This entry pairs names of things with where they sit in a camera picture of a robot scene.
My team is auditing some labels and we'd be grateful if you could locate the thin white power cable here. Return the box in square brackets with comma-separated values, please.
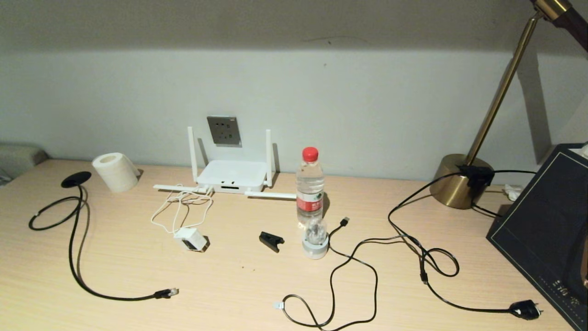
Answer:
[151, 184, 215, 234]

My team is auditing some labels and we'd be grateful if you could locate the white power adapter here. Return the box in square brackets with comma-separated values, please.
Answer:
[174, 227, 210, 253]

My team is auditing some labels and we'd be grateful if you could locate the black ethernet cable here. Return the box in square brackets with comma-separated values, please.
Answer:
[28, 184, 180, 302]

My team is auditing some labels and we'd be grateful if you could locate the white router with antennas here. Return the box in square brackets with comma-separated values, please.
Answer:
[153, 126, 297, 200]

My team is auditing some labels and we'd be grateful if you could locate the small round white device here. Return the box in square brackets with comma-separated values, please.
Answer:
[302, 217, 329, 260]

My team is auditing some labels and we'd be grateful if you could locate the red-capped water bottle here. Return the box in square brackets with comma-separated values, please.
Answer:
[296, 147, 325, 229]

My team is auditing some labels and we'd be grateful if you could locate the small black plastic clip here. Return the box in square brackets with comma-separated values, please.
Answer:
[259, 231, 285, 253]

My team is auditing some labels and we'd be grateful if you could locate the brass desk lamp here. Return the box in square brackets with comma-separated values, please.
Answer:
[430, 0, 588, 210]

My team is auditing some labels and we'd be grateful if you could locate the white toilet paper roll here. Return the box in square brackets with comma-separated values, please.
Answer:
[92, 152, 140, 193]

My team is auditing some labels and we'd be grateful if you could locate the black lamp base connector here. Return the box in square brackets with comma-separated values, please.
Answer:
[457, 164, 496, 194]

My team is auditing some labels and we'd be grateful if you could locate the black round desk grommet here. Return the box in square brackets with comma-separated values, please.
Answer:
[61, 171, 92, 188]

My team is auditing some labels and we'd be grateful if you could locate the large black box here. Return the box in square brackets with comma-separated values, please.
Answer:
[486, 143, 588, 331]

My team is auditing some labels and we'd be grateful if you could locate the grey cushion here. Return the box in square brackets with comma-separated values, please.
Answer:
[0, 143, 49, 185]

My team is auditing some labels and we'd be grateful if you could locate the black USB cable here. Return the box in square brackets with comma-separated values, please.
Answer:
[273, 217, 461, 331]

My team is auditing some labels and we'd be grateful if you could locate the grey wall socket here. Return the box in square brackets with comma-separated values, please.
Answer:
[207, 116, 242, 147]

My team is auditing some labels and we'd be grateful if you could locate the thin black cable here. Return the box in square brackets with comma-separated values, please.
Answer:
[471, 169, 537, 217]

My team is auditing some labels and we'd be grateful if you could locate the black lamp power cord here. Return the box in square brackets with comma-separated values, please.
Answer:
[388, 171, 544, 321]

